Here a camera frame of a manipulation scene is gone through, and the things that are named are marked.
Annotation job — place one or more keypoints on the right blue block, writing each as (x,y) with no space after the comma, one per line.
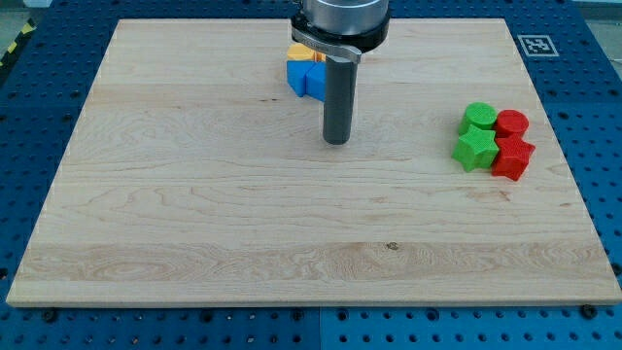
(315,83)

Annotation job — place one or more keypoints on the blue block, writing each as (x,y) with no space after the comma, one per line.
(296,75)
(315,83)

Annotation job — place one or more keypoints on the red star block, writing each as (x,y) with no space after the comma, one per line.
(513,157)

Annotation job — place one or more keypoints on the black yellow hazard tape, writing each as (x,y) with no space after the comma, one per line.
(13,51)

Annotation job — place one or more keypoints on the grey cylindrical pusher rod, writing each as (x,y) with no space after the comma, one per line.
(340,86)

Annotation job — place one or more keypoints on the red cylinder block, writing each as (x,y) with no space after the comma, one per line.
(510,122)

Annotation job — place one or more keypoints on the green cylinder block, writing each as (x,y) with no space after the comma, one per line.
(479,114)

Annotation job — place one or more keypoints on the left blue block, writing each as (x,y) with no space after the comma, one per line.
(296,75)

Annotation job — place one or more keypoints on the green star block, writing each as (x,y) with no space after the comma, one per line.
(477,148)

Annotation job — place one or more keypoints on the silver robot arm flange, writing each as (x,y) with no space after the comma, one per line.
(343,30)

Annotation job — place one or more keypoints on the white fiducial marker tag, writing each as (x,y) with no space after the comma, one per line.
(537,45)

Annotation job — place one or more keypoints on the light wooden board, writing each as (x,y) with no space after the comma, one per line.
(195,177)

